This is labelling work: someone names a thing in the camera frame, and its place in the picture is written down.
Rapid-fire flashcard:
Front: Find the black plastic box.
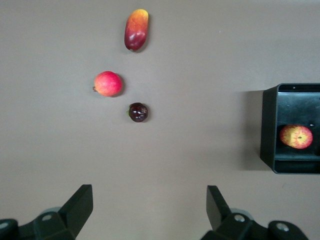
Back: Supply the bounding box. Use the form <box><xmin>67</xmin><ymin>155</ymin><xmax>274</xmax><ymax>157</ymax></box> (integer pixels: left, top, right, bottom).
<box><xmin>259</xmin><ymin>82</ymin><xmax>320</xmax><ymax>175</ymax></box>

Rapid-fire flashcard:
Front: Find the red yellow striped apple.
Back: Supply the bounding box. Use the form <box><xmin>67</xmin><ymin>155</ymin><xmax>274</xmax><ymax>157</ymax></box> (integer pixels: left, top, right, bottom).
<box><xmin>279</xmin><ymin>124</ymin><xmax>314</xmax><ymax>150</ymax></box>

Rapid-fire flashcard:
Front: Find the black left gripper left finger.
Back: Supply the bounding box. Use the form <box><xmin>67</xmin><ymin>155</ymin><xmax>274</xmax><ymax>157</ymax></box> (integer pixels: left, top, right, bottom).
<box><xmin>18</xmin><ymin>184</ymin><xmax>94</xmax><ymax>240</ymax></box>

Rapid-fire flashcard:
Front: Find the brown table cover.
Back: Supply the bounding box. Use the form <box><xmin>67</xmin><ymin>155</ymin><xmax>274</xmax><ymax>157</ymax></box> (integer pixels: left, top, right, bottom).
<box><xmin>0</xmin><ymin>0</ymin><xmax>320</xmax><ymax>240</ymax></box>

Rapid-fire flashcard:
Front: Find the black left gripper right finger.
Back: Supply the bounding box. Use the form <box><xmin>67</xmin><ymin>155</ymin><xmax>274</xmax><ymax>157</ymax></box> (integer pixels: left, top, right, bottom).
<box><xmin>201</xmin><ymin>185</ymin><xmax>270</xmax><ymax>240</ymax></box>

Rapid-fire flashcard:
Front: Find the red yellow mango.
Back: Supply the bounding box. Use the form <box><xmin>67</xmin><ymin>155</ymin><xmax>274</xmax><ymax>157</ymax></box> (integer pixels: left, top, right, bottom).
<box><xmin>124</xmin><ymin>8</ymin><xmax>150</xmax><ymax>53</ymax></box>

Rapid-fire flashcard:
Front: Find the round red peach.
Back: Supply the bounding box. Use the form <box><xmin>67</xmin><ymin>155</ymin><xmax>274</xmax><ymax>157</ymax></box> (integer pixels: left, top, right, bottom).
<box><xmin>92</xmin><ymin>70</ymin><xmax>123</xmax><ymax>98</ymax></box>

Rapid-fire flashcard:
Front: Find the dark purple plum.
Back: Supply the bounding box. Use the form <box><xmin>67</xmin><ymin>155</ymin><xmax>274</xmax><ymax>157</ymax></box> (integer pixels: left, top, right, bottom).
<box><xmin>127</xmin><ymin>101</ymin><xmax>149</xmax><ymax>124</ymax></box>

